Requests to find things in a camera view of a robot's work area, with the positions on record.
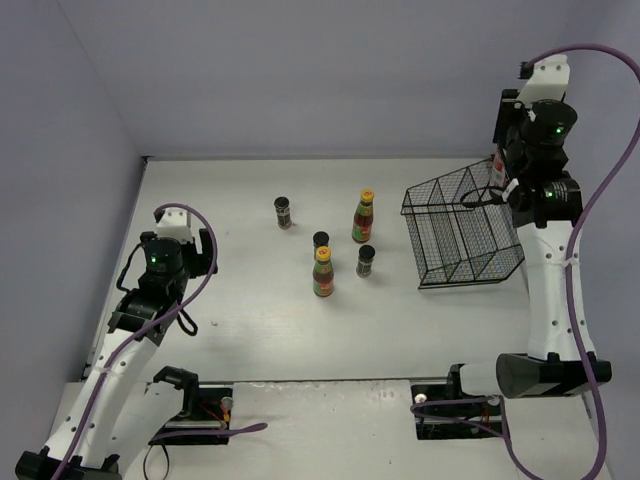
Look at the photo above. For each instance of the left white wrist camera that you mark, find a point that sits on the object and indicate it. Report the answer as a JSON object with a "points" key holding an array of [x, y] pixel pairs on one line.
{"points": [[174, 223]]}

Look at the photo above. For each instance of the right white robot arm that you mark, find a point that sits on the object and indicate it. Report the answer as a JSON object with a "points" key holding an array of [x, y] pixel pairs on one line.
{"points": [[546, 205]]}

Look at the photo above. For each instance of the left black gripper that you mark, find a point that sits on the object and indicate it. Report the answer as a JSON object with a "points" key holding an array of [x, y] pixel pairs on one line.
{"points": [[204, 253]]}

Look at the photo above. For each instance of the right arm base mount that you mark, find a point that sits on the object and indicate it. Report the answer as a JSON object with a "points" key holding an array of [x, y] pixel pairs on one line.
{"points": [[451, 415]]}

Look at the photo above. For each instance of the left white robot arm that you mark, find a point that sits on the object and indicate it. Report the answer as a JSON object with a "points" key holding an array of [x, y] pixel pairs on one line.
{"points": [[104, 431]]}

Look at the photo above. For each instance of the sauce bottle yellow cap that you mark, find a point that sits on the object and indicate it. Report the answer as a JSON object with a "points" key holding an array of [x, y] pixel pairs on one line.
{"points": [[363, 217], [323, 272]]}

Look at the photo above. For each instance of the far spice jar black lid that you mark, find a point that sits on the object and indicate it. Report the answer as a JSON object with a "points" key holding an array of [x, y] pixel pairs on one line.
{"points": [[282, 208]]}

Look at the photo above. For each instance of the middle spice jar black lid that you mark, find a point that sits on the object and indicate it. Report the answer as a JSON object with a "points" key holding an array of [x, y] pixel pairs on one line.
{"points": [[320, 239]]}

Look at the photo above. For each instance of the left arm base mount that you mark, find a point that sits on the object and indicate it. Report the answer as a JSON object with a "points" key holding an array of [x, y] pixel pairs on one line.
{"points": [[204, 409]]}

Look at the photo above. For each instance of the right spice jar black lid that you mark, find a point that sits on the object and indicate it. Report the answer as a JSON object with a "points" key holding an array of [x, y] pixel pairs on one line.
{"points": [[366, 255]]}

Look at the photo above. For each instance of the tall clear red-label bottle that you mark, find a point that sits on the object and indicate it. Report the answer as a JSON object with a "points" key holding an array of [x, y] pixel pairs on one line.
{"points": [[498, 175]]}

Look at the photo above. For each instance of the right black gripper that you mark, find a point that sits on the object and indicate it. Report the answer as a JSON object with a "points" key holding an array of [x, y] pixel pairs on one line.
{"points": [[503, 118]]}

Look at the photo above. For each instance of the spice jar black lid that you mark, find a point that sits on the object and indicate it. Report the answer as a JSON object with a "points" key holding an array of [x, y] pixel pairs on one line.
{"points": [[366, 255], [320, 239], [282, 208]]}

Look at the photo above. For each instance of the black wire basket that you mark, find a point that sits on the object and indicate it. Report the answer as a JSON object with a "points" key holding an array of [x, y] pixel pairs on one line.
{"points": [[458, 233]]}

